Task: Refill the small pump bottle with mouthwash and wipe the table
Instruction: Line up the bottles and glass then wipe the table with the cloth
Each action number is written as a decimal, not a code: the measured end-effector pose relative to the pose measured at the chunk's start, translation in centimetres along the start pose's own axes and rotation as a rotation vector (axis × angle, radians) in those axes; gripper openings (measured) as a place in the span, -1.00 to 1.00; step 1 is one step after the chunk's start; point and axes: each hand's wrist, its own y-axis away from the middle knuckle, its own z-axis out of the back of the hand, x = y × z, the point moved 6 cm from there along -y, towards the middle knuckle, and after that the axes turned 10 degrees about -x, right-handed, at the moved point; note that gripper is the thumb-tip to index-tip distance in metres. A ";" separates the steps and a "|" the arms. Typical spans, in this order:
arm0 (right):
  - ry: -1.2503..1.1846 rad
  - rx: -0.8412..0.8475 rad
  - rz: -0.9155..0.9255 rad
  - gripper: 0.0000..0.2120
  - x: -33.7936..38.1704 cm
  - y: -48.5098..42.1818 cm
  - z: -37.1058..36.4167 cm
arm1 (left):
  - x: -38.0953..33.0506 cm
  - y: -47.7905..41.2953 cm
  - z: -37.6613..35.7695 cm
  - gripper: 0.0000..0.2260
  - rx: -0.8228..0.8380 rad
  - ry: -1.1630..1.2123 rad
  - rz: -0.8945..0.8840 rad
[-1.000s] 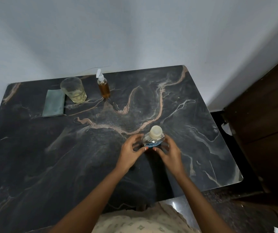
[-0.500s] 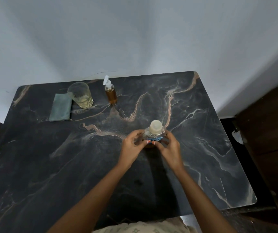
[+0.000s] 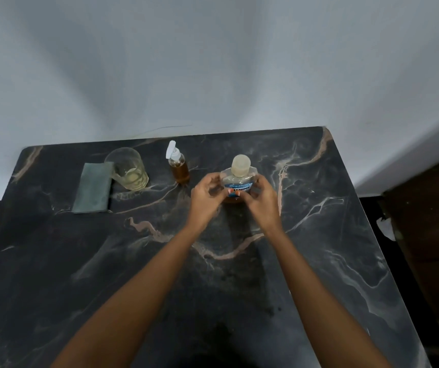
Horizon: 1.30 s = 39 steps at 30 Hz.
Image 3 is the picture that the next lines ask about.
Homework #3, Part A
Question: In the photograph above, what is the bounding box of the person's left hand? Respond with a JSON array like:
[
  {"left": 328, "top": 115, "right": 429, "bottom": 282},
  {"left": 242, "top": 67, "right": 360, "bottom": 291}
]
[{"left": 186, "top": 172, "right": 230, "bottom": 235}]

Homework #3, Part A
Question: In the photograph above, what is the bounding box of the white plastic scrap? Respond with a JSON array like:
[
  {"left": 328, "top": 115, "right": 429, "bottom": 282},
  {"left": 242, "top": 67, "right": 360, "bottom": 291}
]
[{"left": 375, "top": 216, "right": 397, "bottom": 242}]

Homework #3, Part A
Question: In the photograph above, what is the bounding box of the person's right hand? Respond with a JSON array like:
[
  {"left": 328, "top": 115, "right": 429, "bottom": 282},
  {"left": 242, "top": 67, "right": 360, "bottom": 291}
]
[{"left": 237, "top": 174, "right": 285, "bottom": 237}]

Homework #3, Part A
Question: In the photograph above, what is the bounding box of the grey-green cloth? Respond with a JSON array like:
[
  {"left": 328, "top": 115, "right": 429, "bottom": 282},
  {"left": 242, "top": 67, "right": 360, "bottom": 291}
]
[{"left": 71, "top": 161, "right": 115, "bottom": 215}]

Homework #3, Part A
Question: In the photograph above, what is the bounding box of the clear drinking glass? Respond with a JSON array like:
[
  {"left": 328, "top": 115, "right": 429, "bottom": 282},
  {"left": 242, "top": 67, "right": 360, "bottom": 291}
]
[{"left": 104, "top": 147, "right": 150, "bottom": 193}]

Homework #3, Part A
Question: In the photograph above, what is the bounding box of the white pump dispenser head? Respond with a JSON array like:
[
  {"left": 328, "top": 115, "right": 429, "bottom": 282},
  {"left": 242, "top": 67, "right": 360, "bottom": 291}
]
[{"left": 165, "top": 140, "right": 182, "bottom": 162}]

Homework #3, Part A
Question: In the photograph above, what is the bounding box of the person's right forearm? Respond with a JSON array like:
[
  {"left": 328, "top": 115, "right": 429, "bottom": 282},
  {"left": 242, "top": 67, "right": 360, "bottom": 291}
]
[{"left": 269, "top": 227, "right": 393, "bottom": 368}]

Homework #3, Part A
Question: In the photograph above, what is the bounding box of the small clear pump bottle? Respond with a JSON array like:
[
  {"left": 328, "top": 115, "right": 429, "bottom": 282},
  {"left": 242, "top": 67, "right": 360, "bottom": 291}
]
[{"left": 167, "top": 153, "right": 191, "bottom": 186}]

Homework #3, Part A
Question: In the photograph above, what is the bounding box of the Listerine mouthwash bottle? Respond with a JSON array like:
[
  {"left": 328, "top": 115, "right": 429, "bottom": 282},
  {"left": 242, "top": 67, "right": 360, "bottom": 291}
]
[{"left": 219, "top": 166, "right": 259, "bottom": 204}]

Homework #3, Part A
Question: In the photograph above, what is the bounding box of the translucent bottle cap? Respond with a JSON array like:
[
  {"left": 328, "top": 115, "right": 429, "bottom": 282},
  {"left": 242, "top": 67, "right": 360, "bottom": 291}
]
[{"left": 231, "top": 154, "right": 252, "bottom": 178}]

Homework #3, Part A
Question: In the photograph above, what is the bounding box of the person's left forearm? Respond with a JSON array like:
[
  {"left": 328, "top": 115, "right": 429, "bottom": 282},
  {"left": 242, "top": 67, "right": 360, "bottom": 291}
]
[{"left": 50, "top": 224, "right": 205, "bottom": 368}]

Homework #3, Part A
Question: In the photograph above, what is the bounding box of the black marble table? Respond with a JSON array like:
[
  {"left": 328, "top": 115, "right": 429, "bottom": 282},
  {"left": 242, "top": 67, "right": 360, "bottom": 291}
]
[{"left": 0, "top": 126, "right": 434, "bottom": 368}]

